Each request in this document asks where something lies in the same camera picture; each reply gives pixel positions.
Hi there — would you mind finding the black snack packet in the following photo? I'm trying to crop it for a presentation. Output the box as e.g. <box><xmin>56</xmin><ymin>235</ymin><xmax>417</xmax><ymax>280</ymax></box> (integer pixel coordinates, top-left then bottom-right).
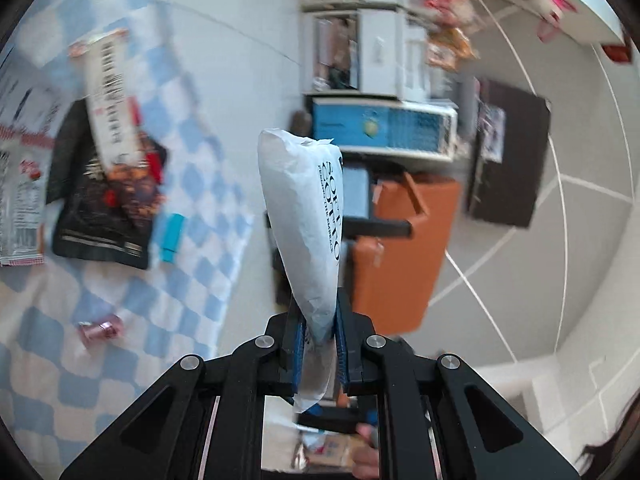
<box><xmin>46</xmin><ymin>100</ymin><xmax>153</xmax><ymax>270</ymax></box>

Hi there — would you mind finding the white paper bag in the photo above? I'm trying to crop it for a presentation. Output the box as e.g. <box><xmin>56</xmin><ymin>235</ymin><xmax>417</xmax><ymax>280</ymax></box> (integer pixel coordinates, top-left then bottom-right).
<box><xmin>257</xmin><ymin>129</ymin><xmax>344</xmax><ymax>413</ymax></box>

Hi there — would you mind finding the white barcode packet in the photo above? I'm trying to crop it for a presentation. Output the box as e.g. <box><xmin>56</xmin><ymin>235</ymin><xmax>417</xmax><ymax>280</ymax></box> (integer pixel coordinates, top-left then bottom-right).
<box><xmin>68</xmin><ymin>28</ymin><xmax>143</xmax><ymax>172</ymax></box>

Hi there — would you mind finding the blue white checkered cloth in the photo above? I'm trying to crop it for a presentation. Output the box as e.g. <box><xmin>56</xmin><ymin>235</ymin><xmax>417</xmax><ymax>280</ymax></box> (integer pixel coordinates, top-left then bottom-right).
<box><xmin>1</xmin><ymin>0</ymin><xmax>252</xmax><ymax>479</ymax></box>

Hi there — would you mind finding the teal cylinder tube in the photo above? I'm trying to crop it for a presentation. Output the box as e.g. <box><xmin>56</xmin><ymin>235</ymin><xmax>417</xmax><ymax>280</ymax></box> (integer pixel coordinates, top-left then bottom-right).
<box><xmin>160</xmin><ymin>214</ymin><xmax>186</xmax><ymax>263</ymax></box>

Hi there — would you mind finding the blue white air cooler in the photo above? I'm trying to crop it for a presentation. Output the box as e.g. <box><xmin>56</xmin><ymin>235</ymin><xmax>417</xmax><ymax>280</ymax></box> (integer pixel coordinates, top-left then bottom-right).
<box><xmin>311</xmin><ymin>98</ymin><xmax>458</xmax><ymax>162</ymax></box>

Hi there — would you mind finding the dark brown storage bag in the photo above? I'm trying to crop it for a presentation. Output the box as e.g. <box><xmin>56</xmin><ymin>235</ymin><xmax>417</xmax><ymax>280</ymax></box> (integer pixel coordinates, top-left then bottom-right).
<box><xmin>466</xmin><ymin>78</ymin><xmax>551</xmax><ymax>229</ymax></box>

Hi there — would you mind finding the white red snack bag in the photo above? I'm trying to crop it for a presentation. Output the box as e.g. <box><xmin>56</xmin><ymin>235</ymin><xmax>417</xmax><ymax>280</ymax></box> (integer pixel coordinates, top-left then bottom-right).
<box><xmin>1</xmin><ymin>55</ymin><xmax>65</xmax><ymax>266</ymax></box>

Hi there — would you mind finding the white bedside cabinet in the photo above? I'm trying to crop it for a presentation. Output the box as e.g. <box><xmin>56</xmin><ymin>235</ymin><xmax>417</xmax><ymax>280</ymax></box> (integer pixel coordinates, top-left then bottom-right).
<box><xmin>300</xmin><ymin>0</ymin><xmax>431</xmax><ymax>103</ymax></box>

